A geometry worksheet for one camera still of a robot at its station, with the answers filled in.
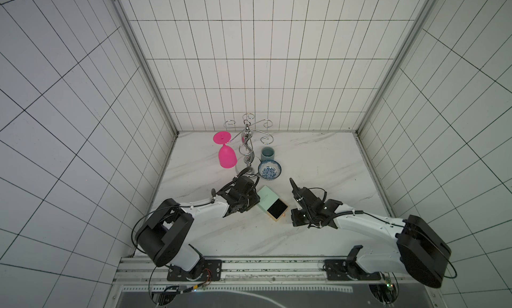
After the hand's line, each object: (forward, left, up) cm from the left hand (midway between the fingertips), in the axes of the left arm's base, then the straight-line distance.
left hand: (256, 201), depth 89 cm
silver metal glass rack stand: (+20, +5, +15) cm, 25 cm away
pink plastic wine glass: (+14, +13, +16) cm, 25 cm away
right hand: (-5, -15, 0) cm, 16 cm away
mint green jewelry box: (+1, -5, +1) cm, 5 cm away
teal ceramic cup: (+26, -6, +2) cm, 27 cm away
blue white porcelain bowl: (+18, -7, 0) cm, 19 cm away
